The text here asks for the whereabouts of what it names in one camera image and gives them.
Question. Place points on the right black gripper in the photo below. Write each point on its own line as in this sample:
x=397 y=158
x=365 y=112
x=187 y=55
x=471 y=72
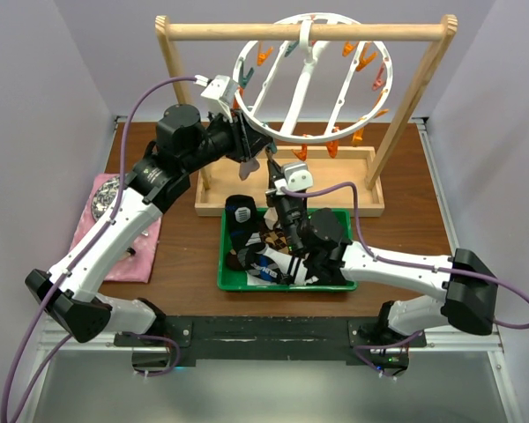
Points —
x=276 y=173

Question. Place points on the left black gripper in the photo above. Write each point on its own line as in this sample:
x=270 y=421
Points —
x=245 y=146

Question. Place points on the grey sock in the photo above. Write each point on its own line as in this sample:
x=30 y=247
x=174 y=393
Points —
x=248 y=167

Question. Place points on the white round clip hanger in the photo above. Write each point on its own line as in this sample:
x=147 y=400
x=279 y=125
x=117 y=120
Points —
x=313 y=79

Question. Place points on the wooden hanger rack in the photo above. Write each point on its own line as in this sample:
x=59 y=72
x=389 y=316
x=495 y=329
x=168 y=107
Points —
x=312 y=33

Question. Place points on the green plastic bin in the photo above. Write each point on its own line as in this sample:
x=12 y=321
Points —
x=230 y=280

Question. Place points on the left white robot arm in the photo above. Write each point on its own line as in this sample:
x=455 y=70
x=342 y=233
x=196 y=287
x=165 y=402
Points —
x=68 y=291

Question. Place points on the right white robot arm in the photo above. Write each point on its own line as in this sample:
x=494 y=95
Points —
x=454 y=290

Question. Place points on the black blue sports sock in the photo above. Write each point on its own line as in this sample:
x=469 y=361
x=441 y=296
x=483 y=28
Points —
x=251 y=253

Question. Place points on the brown argyle sock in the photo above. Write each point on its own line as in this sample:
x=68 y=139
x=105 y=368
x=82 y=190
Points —
x=274 y=237

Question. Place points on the blue patterned plate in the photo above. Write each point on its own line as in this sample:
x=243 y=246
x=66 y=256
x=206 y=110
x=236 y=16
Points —
x=104 y=196

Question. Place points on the pink cloth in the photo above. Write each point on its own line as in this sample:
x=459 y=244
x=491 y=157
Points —
x=136 y=263

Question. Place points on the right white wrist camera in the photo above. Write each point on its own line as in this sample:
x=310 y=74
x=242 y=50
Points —
x=297 y=177

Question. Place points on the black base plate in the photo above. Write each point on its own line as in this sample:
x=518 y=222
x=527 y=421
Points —
x=190 y=339

